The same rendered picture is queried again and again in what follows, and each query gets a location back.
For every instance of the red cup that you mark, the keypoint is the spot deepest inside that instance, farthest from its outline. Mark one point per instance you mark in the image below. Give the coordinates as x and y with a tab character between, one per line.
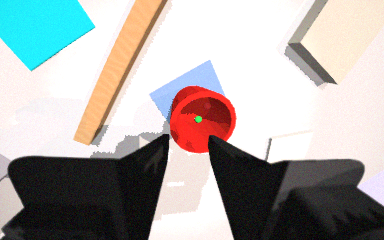
219	120

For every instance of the green marble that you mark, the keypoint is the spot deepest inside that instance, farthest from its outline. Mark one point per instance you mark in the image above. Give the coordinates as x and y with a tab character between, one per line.
198	119

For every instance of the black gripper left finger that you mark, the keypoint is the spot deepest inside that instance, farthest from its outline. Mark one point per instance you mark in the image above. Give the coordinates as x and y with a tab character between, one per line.
130	186

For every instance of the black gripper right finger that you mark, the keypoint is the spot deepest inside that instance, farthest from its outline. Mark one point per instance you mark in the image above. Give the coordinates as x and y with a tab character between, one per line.
253	191

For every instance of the cream rectangular block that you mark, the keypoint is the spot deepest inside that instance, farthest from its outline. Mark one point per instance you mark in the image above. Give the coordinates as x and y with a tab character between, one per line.
335	33

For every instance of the light brown wooden block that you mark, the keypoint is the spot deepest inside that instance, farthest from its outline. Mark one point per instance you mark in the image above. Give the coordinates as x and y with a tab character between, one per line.
135	30

